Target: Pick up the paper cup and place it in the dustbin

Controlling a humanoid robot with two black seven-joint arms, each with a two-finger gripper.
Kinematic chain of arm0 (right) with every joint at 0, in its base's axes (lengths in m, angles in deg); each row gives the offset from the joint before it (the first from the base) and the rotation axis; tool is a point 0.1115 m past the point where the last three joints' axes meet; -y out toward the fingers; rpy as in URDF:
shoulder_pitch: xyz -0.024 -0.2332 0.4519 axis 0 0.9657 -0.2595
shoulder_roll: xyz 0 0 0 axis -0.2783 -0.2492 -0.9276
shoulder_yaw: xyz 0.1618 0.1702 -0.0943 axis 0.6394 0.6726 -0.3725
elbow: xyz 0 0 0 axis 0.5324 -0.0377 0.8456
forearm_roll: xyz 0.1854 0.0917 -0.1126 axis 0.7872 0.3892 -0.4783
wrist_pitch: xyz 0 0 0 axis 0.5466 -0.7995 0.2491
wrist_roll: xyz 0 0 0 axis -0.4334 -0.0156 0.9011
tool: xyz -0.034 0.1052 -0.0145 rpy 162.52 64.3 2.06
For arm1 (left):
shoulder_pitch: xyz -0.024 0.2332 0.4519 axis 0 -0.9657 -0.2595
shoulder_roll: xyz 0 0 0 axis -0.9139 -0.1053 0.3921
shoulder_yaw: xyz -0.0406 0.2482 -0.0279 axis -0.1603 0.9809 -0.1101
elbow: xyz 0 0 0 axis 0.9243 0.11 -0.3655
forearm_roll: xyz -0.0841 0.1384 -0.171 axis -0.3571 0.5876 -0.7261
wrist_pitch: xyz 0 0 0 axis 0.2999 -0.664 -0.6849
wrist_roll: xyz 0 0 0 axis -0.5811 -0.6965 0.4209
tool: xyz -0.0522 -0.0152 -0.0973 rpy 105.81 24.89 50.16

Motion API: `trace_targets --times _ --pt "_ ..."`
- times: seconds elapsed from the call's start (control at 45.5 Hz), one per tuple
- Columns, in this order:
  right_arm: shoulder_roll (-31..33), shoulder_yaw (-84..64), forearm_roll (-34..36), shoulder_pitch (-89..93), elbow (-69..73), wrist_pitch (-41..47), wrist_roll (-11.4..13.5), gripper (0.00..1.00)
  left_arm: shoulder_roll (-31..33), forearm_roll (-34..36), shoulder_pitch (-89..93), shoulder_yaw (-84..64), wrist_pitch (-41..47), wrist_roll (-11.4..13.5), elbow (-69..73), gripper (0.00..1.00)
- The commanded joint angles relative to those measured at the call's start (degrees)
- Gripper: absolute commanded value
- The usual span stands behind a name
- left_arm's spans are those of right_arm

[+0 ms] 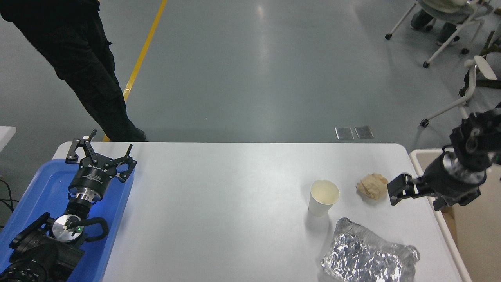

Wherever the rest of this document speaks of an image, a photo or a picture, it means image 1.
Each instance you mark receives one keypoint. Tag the large pale bin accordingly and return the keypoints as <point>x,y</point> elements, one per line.
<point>477,243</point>

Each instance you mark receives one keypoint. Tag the metal floor plate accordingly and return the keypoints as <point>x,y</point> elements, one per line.
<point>344,132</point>
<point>364,131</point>

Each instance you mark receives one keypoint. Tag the white wheeled chair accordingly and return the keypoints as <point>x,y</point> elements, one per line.
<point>446,6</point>

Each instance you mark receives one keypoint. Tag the crumpled tan paper ball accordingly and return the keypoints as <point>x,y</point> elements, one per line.
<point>372,187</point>

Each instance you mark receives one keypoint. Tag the crumpled silver foil tray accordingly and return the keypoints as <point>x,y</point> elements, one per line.
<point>364,254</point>

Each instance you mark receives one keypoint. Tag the small white table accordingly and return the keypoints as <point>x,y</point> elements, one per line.
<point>6,135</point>

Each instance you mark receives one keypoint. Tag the blue plastic tray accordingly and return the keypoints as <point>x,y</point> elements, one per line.
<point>43,184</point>

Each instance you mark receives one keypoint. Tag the seated person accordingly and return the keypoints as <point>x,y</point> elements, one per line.
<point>446,33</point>

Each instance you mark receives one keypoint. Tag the white paper cup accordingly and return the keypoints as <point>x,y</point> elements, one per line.
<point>319,205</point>

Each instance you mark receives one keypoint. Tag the white chair with armrest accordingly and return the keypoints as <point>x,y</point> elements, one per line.
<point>471,84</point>

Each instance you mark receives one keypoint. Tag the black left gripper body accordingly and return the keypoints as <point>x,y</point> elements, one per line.
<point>92,178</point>

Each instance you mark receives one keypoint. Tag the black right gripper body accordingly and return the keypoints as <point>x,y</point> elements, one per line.
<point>446,182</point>

